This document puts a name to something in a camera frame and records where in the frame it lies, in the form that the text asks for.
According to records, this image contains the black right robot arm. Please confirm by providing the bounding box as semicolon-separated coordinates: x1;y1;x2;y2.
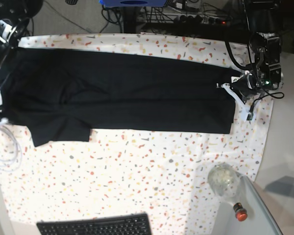
0;0;43;68

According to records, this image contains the grey coiled cable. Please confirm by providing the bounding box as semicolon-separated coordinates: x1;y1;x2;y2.
0;122;23;172

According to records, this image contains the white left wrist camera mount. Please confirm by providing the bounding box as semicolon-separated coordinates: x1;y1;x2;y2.
225;87;255;121

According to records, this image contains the blue white device top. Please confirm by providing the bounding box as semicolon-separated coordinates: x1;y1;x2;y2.
99;0;172;7

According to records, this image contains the red emergency stop button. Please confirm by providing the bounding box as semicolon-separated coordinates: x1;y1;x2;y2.
233;203;248;222

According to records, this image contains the black power strip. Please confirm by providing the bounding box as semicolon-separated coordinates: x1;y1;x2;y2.
173;14;230;25

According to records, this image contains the terrazzo pattern tablecloth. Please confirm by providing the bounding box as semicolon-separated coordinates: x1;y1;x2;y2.
0;33;281;227

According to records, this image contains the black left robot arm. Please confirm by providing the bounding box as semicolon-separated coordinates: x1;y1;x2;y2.
225;0;283;103

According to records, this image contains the clear jar with yellow content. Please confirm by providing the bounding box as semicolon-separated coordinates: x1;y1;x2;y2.
207;163;241;206

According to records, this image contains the black t-shirt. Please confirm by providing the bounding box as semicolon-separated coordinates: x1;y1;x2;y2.
0;48;240;146

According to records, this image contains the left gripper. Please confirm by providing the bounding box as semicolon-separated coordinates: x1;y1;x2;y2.
217;33;283;103

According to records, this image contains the black keyboard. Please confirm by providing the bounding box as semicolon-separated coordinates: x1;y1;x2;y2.
36;213;152;235

